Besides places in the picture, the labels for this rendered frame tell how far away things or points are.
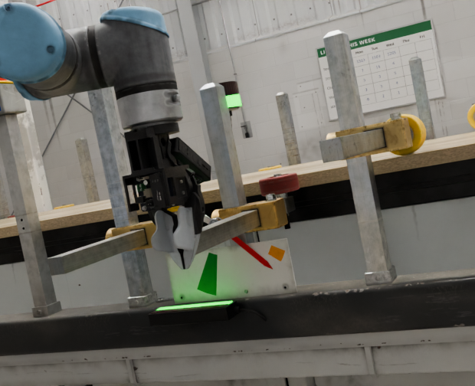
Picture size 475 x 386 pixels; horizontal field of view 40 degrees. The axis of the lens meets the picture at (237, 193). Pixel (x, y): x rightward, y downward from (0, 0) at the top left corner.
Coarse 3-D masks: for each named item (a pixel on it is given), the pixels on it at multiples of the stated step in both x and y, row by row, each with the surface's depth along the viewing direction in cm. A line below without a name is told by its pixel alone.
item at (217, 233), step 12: (288, 204) 134; (240, 216) 113; (252, 216) 118; (204, 228) 104; (216, 228) 105; (228, 228) 109; (240, 228) 113; (252, 228) 117; (204, 240) 101; (216, 240) 104
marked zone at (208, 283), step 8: (208, 256) 126; (216, 256) 125; (208, 264) 126; (216, 264) 125; (208, 272) 126; (216, 272) 125; (200, 280) 127; (208, 280) 126; (216, 280) 126; (200, 288) 127; (208, 288) 127; (216, 288) 126
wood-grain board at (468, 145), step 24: (432, 144) 157; (456, 144) 132; (288, 168) 188; (312, 168) 154; (336, 168) 134; (384, 168) 130; (408, 168) 128; (216, 192) 146; (48, 216) 190; (72, 216) 164; (96, 216) 161
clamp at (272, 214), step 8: (280, 200) 122; (232, 208) 122; (240, 208) 122; (248, 208) 121; (256, 208) 120; (264, 208) 120; (272, 208) 119; (280, 208) 121; (216, 216) 124; (224, 216) 123; (264, 216) 120; (272, 216) 119; (280, 216) 120; (264, 224) 120; (272, 224) 119; (280, 224) 120; (248, 232) 122
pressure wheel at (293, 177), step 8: (272, 176) 138; (280, 176) 132; (288, 176) 132; (296, 176) 134; (264, 184) 133; (272, 184) 132; (280, 184) 131; (288, 184) 132; (296, 184) 133; (264, 192) 133; (272, 192) 132; (280, 192) 132; (288, 224) 135
